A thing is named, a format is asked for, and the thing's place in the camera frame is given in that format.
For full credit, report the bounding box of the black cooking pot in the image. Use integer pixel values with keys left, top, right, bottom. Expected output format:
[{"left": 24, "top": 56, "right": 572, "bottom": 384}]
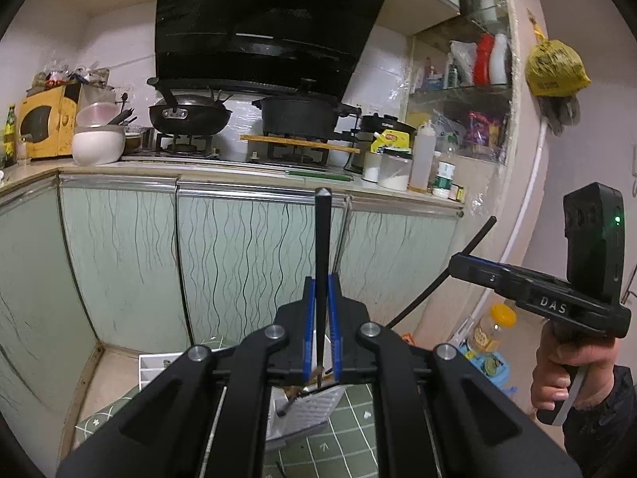
[{"left": 253, "top": 78, "right": 362, "bottom": 141}]

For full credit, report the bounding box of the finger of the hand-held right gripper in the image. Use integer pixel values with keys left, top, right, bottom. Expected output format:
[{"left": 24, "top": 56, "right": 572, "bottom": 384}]
[{"left": 447, "top": 252, "right": 509, "bottom": 286}]

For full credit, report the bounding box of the jar of white powder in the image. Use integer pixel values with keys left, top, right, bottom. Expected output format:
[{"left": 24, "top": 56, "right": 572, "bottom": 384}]
[{"left": 379, "top": 148, "right": 414, "bottom": 191}]

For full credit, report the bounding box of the gas stove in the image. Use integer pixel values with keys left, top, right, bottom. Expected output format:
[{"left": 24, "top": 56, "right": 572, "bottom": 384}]
[{"left": 121, "top": 131, "right": 350, "bottom": 168}]

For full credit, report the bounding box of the green checked tablecloth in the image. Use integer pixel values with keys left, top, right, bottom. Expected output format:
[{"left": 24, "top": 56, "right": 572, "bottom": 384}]
[{"left": 74, "top": 383, "right": 380, "bottom": 478}]

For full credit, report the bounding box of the white pipe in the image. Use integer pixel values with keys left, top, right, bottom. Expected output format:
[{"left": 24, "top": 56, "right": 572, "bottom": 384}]
[{"left": 463, "top": 127, "right": 547, "bottom": 340}]

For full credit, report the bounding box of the black range hood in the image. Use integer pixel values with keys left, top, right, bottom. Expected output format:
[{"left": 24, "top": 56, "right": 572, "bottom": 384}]
[{"left": 154, "top": 0, "right": 387, "bottom": 99}]

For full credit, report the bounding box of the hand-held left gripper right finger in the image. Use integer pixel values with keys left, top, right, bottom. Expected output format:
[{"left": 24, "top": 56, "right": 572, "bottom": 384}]
[{"left": 327, "top": 274, "right": 583, "bottom": 478}]

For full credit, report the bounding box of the yellow plastic bag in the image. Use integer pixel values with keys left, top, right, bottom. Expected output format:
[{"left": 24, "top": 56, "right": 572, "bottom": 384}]
[{"left": 526, "top": 39, "right": 592, "bottom": 98}]

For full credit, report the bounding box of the person's right forearm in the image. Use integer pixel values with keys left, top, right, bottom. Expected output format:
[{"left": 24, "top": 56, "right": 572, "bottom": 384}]
[{"left": 562, "top": 364, "right": 637, "bottom": 478}]

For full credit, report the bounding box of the red bottle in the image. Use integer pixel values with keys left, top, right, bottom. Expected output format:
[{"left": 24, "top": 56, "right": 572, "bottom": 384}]
[{"left": 473, "top": 34, "right": 496, "bottom": 86}]

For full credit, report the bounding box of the blue plastic container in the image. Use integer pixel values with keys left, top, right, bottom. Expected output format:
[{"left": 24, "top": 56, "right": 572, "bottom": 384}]
[{"left": 464, "top": 347, "right": 512, "bottom": 395}]

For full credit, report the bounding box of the small white jar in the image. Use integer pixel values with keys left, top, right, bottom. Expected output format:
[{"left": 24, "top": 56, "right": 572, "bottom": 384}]
[{"left": 361, "top": 152, "right": 383, "bottom": 183}]

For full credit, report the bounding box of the white plastic bottle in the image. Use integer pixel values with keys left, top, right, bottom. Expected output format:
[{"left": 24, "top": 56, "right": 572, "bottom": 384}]
[{"left": 490, "top": 34, "right": 509, "bottom": 86}]

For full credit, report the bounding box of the black chopstick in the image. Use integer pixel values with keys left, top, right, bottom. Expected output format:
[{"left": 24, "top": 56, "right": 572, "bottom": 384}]
[
  {"left": 315, "top": 188, "right": 332, "bottom": 388},
  {"left": 387, "top": 215, "right": 498, "bottom": 328}
]

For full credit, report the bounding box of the black wok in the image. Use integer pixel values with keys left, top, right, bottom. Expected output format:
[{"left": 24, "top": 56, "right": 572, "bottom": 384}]
[{"left": 146, "top": 76, "right": 234, "bottom": 135}]

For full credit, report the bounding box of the yellow box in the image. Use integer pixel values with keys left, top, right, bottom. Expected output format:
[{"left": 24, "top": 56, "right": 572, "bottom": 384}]
[{"left": 370, "top": 129, "right": 414, "bottom": 155}]

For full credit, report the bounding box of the yellow microwave oven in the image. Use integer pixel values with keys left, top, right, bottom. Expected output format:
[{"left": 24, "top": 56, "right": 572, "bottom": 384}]
[{"left": 15, "top": 84, "right": 83, "bottom": 159}]

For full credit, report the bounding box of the white squeeze bottle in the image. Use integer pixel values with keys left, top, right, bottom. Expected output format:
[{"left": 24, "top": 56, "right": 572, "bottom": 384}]
[{"left": 410, "top": 120, "right": 437, "bottom": 193}]

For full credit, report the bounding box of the green glass bottle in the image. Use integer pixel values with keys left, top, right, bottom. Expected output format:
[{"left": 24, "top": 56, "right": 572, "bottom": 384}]
[{"left": 3, "top": 104, "right": 19, "bottom": 168}]

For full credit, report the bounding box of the person's right hand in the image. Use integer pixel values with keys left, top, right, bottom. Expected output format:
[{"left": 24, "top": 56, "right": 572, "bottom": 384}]
[{"left": 530, "top": 326, "right": 618, "bottom": 412}]

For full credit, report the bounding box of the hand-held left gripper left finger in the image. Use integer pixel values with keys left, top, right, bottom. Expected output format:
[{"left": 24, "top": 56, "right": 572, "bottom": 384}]
[{"left": 56, "top": 276, "right": 319, "bottom": 478}]

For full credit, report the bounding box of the white bowl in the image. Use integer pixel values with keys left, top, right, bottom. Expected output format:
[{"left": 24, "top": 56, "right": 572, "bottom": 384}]
[{"left": 72, "top": 124, "right": 127, "bottom": 167}]

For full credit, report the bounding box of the white grey utensil holder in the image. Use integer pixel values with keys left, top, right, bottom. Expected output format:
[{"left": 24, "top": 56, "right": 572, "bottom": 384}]
[{"left": 137, "top": 333, "right": 345, "bottom": 441}]

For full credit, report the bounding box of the plastic container pink lid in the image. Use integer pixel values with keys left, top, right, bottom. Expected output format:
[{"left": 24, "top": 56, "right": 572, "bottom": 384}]
[{"left": 75, "top": 102, "right": 121, "bottom": 128}]

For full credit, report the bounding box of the wooden board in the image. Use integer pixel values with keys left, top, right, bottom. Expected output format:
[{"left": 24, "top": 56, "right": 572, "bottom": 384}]
[{"left": 240, "top": 133, "right": 361, "bottom": 155}]

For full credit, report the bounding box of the clear jar yellow lid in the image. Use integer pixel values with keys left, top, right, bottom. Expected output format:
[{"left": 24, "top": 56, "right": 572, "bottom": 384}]
[{"left": 470, "top": 304, "right": 518, "bottom": 355}]

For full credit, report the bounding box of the white bottle green label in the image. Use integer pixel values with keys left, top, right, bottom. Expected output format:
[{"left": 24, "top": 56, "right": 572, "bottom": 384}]
[{"left": 431, "top": 161, "right": 456, "bottom": 198}]

